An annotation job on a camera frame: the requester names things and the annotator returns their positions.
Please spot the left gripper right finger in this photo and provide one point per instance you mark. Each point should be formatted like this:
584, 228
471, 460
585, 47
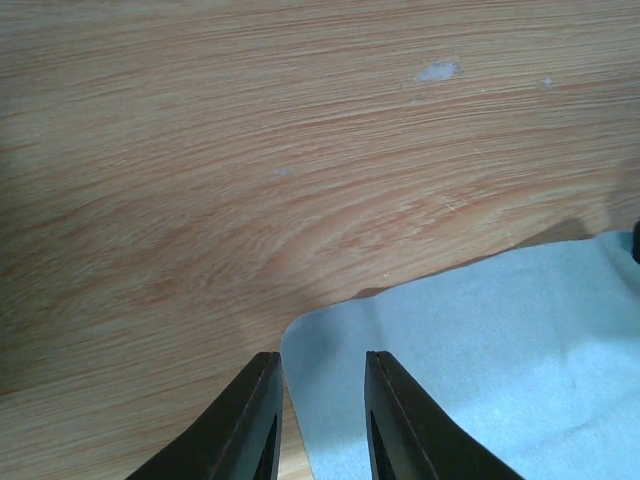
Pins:
411, 437

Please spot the blue cleaning cloth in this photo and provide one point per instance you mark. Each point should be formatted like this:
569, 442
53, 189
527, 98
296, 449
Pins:
534, 352

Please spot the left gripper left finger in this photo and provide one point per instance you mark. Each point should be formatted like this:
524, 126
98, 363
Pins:
238, 436

